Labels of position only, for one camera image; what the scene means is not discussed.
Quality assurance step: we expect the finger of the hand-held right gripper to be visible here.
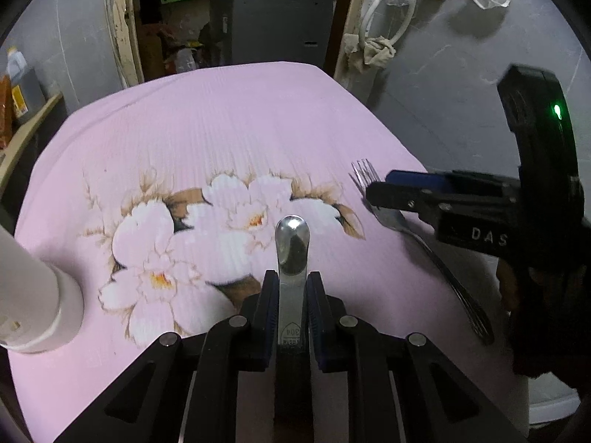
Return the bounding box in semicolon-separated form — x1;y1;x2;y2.
366;180;463;216
385;169;522;202

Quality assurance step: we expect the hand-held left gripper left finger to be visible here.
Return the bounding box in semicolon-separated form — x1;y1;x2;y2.
53;270;280;443

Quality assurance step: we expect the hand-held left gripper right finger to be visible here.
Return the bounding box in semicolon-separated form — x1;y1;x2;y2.
307;271;527;443

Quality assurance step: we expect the stainless steel utensil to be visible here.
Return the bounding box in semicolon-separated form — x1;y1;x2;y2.
274;214;315;443

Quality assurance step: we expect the metal fork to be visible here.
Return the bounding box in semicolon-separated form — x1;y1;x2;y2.
351;159;496;347

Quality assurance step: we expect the white utensil holder cup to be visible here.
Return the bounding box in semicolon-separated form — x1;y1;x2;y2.
0;225;85;355

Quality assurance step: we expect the person's right hand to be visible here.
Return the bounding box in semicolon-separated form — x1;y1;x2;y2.
496;259;585;379

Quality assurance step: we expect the beige rag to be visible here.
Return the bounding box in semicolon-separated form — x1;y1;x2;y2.
344;34;399;71

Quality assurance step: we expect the pink floral cloth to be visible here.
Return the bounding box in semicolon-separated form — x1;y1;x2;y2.
7;61;530;443

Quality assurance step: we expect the grey metal cabinet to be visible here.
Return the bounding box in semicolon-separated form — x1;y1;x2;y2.
209;0;339;68

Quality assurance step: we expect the wooden shelf board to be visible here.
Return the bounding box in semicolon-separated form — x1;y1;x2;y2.
0;91;64;174

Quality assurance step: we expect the yellow label box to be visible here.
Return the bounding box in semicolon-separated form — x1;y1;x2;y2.
11;84;29;117

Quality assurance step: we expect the orange snack packet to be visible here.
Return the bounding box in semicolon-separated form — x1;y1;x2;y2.
0;75;13;149

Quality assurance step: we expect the white hose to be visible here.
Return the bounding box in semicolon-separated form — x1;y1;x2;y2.
359;0;417;48

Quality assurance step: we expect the wooden door frame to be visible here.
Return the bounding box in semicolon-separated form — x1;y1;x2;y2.
107;0;366;89

